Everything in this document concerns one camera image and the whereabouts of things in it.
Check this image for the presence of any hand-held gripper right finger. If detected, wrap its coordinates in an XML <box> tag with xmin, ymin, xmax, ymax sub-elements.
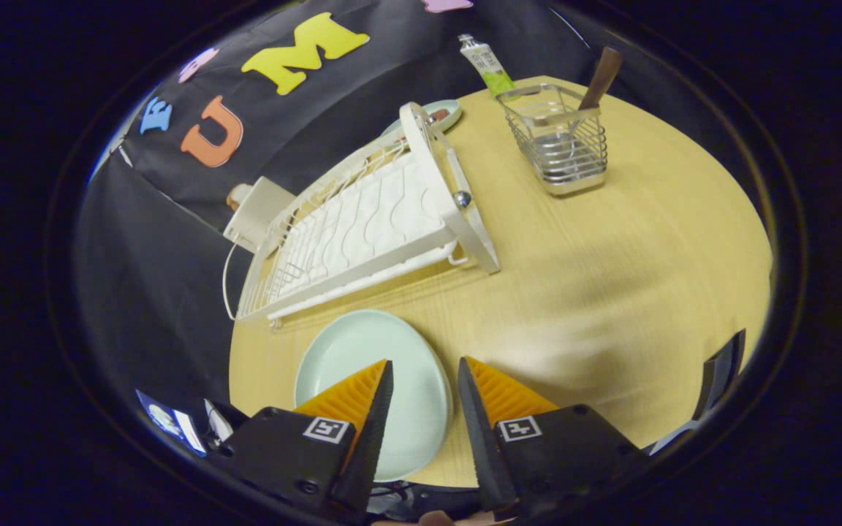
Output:
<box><xmin>458</xmin><ymin>356</ymin><xmax>650</xmax><ymax>523</ymax></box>

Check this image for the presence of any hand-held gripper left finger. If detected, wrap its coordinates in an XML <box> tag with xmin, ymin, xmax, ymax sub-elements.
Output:
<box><xmin>208</xmin><ymin>359</ymin><xmax>395</xmax><ymax>526</ymax></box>

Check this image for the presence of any white dish rack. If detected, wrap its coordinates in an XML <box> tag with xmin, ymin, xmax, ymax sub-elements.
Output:
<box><xmin>235</xmin><ymin>101</ymin><xmax>502</xmax><ymax>331</ymax></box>

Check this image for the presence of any metal wire basket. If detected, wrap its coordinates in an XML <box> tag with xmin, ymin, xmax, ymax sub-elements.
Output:
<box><xmin>496</xmin><ymin>83</ymin><xmax>610</xmax><ymax>197</ymax></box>

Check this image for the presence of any brown handled metal spoon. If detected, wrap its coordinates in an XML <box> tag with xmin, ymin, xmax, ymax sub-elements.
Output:
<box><xmin>538</xmin><ymin>46</ymin><xmax>623</xmax><ymax>180</ymax></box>

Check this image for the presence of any small light green plate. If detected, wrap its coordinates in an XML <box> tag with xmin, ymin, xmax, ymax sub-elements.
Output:
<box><xmin>384</xmin><ymin>99</ymin><xmax>463</xmax><ymax>137</ymax></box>

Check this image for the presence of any white object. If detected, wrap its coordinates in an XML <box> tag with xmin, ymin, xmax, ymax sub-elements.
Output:
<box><xmin>202</xmin><ymin>398</ymin><xmax>235</xmax><ymax>443</ymax></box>

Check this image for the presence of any blue lit screen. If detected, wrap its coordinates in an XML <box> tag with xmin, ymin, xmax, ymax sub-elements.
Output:
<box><xmin>136</xmin><ymin>389</ymin><xmax>208</xmax><ymax>457</ymax></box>

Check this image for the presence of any white toaster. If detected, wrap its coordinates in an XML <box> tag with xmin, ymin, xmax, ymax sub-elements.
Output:
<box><xmin>223</xmin><ymin>175</ymin><xmax>297</xmax><ymax>254</ymax></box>

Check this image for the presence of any green and white bottle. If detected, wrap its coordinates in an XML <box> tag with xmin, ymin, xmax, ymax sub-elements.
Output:
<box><xmin>458</xmin><ymin>33</ymin><xmax>520</xmax><ymax>99</ymax></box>

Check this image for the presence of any white toaster cable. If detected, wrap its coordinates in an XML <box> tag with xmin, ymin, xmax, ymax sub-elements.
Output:
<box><xmin>221</xmin><ymin>241</ymin><xmax>238</xmax><ymax>322</ymax></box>

